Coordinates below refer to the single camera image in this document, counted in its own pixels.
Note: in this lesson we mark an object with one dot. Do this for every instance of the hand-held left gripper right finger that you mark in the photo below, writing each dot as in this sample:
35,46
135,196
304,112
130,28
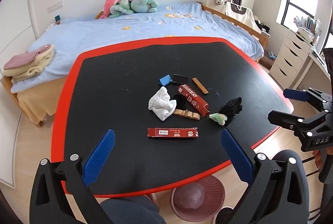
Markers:
236,159

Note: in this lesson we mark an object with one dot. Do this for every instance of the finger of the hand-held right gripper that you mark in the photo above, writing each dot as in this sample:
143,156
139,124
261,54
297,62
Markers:
283,118
295,94

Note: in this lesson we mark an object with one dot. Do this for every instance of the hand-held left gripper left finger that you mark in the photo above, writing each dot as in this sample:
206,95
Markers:
100,156

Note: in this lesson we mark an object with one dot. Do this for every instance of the pink trash bin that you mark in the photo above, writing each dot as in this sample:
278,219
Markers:
216,192

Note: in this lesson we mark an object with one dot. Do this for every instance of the green white wrapper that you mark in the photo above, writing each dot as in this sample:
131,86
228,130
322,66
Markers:
218,118

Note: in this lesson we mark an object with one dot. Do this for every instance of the black mesh cloth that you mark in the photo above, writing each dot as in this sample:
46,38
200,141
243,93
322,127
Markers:
231,108

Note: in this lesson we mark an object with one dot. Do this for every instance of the tan wooden clip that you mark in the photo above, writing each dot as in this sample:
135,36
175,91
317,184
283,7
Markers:
187,114

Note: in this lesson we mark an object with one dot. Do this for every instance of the red carton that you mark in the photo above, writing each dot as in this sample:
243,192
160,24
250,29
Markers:
171,132

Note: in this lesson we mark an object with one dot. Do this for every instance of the long red carton box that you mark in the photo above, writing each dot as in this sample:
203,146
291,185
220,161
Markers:
193,100

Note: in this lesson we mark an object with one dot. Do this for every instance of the black round cap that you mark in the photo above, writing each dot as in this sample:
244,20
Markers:
180,103

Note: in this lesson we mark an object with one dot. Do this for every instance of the white tissue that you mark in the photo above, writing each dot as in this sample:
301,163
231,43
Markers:
161,104

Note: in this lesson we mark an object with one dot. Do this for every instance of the bamboo stick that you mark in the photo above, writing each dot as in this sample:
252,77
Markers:
200,85

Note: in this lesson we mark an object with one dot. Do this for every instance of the person's right hand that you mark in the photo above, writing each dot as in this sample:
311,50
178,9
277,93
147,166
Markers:
318,157

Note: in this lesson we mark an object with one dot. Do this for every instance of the white drawer unit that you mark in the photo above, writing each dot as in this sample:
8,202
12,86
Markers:
288,57

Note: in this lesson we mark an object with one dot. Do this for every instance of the red-rimmed black table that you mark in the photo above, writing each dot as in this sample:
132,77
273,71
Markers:
124,109

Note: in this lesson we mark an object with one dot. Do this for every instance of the person's left leg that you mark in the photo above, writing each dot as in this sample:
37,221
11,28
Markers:
130,211

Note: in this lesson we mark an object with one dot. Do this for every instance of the row of books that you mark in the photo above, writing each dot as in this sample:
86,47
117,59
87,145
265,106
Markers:
309,24

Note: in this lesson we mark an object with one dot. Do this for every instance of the white garment with black collar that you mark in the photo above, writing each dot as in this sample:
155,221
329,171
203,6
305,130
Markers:
242,17

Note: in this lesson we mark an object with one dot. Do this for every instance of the black binder clip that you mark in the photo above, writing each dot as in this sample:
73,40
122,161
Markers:
180,79

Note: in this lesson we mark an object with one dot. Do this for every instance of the blue binder clip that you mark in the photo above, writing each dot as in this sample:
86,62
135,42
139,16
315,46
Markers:
164,80

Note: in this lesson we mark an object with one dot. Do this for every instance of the folded cream blanket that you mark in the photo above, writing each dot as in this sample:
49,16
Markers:
31,71

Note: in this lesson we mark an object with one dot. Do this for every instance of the folded pink towel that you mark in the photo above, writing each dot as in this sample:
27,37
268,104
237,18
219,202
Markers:
26,57

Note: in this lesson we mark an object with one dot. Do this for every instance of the bed with blue sheet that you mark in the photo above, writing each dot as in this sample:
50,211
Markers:
130,28

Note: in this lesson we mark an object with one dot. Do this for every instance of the green striped plush toy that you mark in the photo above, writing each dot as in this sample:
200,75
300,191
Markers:
121,8

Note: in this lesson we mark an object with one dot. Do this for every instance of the pink plush toy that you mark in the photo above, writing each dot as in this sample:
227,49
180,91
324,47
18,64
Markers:
111,1

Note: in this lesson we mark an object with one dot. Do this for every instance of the teal plush toy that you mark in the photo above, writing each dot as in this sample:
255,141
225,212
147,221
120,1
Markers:
141,4

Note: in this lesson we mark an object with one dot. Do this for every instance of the white wardrobe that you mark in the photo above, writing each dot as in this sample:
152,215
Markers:
15,18

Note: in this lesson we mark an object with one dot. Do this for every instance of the white wall switch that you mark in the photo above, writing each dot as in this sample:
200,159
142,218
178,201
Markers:
55,6

